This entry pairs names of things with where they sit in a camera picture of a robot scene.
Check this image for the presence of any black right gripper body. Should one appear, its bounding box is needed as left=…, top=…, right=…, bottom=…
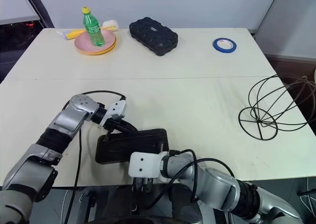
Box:
left=131, top=176, right=156, bottom=185

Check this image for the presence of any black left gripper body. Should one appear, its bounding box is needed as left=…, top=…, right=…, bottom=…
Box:
left=103, top=117, right=124, bottom=134

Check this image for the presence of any black bit case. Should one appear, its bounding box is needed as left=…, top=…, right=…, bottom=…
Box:
left=95, top=128, right=170, bottom=165

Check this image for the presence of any black rugged hard case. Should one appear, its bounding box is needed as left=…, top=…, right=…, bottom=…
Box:
left=128, top=16, right=179, bottom=57

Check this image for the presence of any dark rounded robot torso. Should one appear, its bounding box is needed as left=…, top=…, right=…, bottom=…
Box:
left=60, top=183, right=223, bottom=224

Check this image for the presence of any yellow plate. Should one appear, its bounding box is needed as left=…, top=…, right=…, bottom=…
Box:
left=75, top=39, right=118, bottom=56

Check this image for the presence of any pink plate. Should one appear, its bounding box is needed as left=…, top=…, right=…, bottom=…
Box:
left=74, top=29, right=117, bottom=52

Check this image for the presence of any green plastic bottle yellow cap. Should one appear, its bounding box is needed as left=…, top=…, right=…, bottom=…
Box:
left=81, top=6, right=106, bottom=47

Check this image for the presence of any white sponge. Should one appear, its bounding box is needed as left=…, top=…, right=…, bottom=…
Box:
left=102, top=19, right=119, bottom=32

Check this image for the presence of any blue tape roll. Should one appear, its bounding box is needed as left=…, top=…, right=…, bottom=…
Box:
left=212, top=37, right=237, bottom=54

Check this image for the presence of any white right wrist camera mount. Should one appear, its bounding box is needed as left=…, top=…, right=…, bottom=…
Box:
left=128, top=151, right=171, bottom=179

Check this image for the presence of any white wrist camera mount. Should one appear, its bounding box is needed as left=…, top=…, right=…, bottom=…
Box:
left=100, top=99, right=127, bottom=128
left=128, top=151, right=171, bottom=179

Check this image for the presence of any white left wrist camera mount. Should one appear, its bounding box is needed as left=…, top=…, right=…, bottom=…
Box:
left=100, top=99, right=127, bottom=128

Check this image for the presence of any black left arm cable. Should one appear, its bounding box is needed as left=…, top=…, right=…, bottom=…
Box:
left=61, top=90, right=127, bottom=188

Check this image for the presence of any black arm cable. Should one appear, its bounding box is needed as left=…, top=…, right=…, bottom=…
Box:
left=145, top=148, right=236, bottom=209
left=61, top=90, right=127, bottom=188

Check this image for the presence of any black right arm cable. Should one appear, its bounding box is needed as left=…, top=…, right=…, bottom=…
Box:
left=145, top=148, right=236, bottom=209

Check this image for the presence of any yellow handled brush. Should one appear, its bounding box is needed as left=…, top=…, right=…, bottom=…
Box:
left=56, top=29, right=87, bottom=41

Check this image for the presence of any black wire basket frame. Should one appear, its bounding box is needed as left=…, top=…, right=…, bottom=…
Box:
left=238, top=74, right=316, bottom=141

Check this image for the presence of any white floor cable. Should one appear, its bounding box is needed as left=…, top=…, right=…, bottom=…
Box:
left=299, top=177, right=316, bottom=211

